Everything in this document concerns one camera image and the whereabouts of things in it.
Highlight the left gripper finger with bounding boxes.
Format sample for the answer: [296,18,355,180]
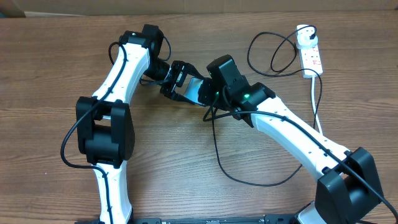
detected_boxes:
[185,64,205,79]
[174,93,202,106]

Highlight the black charging cable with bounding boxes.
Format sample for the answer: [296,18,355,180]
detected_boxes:
[210,25,323,187]

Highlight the blue Galaxy smartphone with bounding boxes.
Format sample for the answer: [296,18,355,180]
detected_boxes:
[183,78,205,106]

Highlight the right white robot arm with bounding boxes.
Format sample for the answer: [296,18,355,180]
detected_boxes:
[199,55,383,223]

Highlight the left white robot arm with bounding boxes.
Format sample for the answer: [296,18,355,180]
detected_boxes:
[75,24,204,223]

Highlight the white charger plug adapter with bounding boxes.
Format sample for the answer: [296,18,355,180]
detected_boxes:
[297,27,318,50]

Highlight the white power strip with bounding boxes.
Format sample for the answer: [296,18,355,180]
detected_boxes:
[296,24,323,78]

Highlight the white power strip cord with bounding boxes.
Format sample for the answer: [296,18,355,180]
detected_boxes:
[310,76,324,134]

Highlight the brown cardboard wall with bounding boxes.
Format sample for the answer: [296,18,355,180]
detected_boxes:
[1,0,397,17]

